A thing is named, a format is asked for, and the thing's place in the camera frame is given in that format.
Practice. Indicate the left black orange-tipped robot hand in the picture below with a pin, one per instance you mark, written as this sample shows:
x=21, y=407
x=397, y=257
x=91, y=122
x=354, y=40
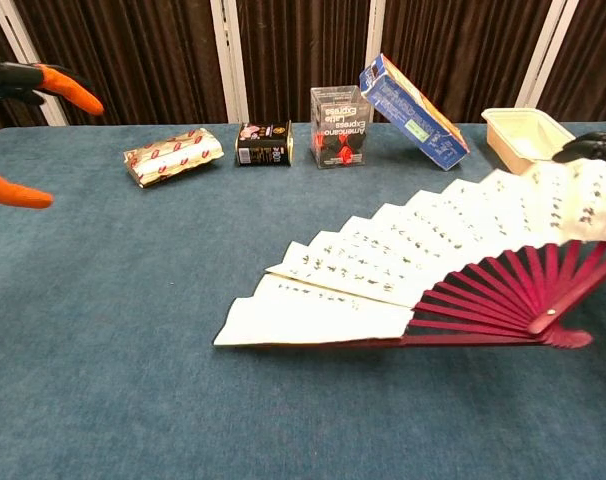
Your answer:
x=58, y=82

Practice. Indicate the red-ribbed white paper folding fan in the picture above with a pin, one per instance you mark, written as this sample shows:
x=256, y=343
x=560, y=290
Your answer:
x=383, y=250

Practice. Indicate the brown pleated curtain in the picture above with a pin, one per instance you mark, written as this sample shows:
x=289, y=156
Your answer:
x=133, y=50

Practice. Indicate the gold red-striped wrapped package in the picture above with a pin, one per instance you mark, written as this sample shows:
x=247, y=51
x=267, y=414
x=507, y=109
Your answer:
x=173, y=155

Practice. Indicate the black rectangular tin can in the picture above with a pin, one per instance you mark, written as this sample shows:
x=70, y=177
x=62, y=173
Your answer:
x=263, y=145

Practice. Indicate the clear coffee capsule box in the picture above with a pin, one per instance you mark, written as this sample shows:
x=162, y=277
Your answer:
x=340, y=135

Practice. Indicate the blue cardboard box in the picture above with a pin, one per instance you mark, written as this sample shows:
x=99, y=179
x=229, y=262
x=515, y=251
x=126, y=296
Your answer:
x=413, y=115

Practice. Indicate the cream plastic tray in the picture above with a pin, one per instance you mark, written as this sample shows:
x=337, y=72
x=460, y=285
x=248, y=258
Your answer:
x=518, y=135

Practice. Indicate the white frame post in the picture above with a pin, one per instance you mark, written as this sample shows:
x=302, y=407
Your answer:
x=550, y=50
x=228, y=60
x=38, y=110
x=377, y=25

